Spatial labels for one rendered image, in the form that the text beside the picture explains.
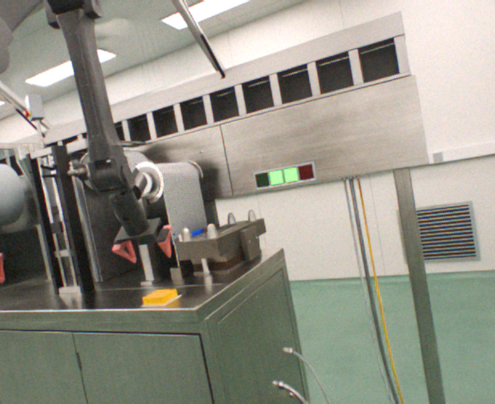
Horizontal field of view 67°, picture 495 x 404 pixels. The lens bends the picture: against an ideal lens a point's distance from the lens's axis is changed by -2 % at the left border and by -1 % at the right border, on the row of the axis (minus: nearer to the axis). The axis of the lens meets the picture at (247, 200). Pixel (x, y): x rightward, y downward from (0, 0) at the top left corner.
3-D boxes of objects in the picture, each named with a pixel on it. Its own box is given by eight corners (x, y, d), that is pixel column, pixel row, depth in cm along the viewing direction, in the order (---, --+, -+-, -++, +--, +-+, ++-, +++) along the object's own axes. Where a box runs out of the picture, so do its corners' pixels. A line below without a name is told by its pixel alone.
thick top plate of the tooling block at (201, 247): (179, 260, 127) (175, 243, 127) (233, 236, 163) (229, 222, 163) (220, 256, 120) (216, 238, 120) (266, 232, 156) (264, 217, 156)
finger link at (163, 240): (155, 250, 100) (142, 222, 95) (180, 246, 99) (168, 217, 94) (148, 268, 94) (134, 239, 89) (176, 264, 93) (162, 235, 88)
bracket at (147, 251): (139, 286, 131) (123, 199, 130) (152, 280, 137) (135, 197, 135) (151, 285, 129) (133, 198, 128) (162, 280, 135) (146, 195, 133)
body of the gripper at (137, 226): (125, 229, 96) (113, 206, 92) (163, 223, 95) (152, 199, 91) (117, 246, 91) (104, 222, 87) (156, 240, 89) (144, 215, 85)
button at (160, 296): (144, 305, 106) (141, 297, 106) (159, 296, 112) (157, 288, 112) (163, 305, 103) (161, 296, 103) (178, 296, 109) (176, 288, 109)
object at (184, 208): (172, 244, 132) (163, 192, 131) (207, 231, 153) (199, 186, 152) (174, 244, 132) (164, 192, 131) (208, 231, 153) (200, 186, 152)
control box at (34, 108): (25, 122, 159) (20, 98, 158) (42, 121, 163) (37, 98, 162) (27, 118, 153) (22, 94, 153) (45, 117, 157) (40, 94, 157)
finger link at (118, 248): (131, 253, 101) (116, 226, 96) (156, 249, 100) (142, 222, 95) (123, 272, 95) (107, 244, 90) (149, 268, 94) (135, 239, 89)
